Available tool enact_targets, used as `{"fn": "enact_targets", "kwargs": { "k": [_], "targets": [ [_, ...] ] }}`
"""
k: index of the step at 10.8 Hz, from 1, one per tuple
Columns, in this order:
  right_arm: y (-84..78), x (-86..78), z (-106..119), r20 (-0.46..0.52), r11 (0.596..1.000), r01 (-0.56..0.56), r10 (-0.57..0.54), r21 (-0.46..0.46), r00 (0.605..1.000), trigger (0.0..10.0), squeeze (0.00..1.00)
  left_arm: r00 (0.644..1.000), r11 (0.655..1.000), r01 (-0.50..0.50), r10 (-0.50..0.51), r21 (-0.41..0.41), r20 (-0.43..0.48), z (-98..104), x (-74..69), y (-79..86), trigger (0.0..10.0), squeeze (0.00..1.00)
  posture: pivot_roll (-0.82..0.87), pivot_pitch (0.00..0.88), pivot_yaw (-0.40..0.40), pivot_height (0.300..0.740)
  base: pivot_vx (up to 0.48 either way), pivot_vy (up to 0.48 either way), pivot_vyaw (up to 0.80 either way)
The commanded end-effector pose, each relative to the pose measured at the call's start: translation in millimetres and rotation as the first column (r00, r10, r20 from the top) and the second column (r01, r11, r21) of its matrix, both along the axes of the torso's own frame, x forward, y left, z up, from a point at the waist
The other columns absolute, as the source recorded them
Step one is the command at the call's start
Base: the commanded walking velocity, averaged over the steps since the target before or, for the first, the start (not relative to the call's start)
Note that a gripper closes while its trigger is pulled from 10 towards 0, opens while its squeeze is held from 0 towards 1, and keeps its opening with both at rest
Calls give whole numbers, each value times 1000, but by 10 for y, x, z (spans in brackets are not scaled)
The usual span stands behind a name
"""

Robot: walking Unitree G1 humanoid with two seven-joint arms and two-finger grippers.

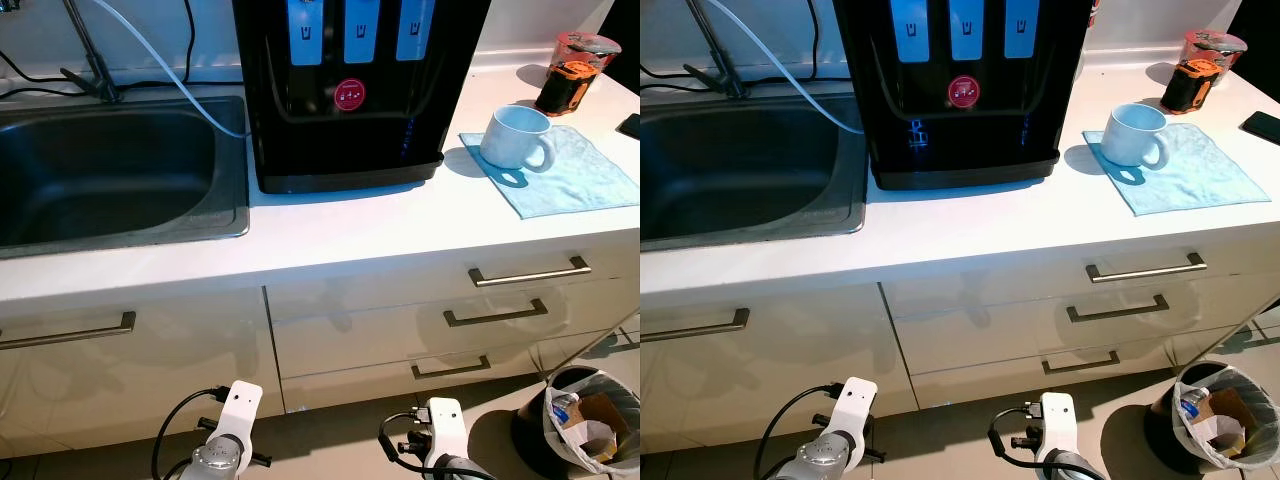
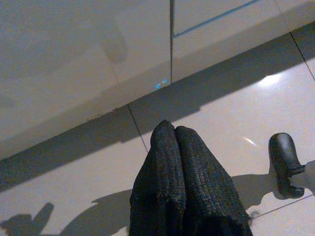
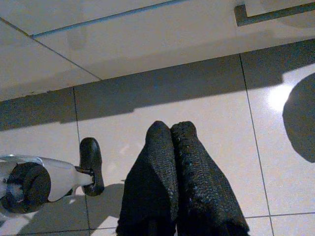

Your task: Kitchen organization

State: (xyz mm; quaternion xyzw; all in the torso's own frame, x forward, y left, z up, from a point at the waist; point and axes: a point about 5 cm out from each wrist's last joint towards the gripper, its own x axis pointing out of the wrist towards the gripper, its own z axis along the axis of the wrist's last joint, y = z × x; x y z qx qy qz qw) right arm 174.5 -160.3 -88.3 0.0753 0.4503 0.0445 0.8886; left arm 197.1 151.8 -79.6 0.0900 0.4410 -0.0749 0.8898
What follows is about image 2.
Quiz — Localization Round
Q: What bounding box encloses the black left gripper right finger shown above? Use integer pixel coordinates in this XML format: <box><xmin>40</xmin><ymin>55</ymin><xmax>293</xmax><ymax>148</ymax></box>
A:
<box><xmin>174</xmin><ymin>125</ymin><xmax>254</xmax><ymax>236</ymax></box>

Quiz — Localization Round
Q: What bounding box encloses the white kitchen base cabinet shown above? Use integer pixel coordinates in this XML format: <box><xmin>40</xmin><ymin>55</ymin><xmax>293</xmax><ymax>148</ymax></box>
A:
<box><xmin>0</xmin><ymin>0</ymin><xmax>315</xmax><ymax>160</ymax></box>

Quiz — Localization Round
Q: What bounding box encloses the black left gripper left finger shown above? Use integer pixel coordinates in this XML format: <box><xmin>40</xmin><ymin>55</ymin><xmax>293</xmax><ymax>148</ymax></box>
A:
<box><xmin>129</xmin><ymin>119</ymin><xmax>187</xmax><ymax>236</ymax></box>

